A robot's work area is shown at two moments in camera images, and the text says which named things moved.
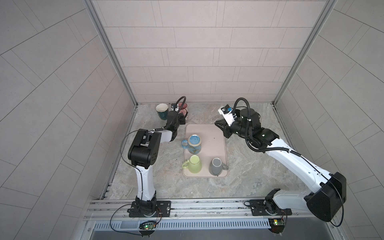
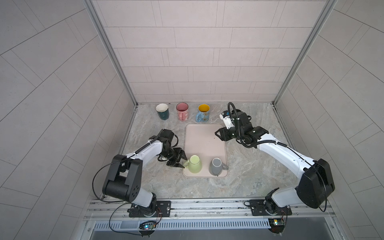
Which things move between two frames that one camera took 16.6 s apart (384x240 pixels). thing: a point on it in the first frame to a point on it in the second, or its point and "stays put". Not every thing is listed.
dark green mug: x=162 y=109 stays put
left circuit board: x=148 y=225 stays put
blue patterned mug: x=193 y=144 to x=203 y=114
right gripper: x=226 y=129 to x=223 y=132
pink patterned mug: x=183 y=110 stays put
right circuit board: x=277 y=225 stays put
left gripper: x=181 y=117 to x=179 y=152
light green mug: x=194 y=164 stays put
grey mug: x=216 y=166 stays put
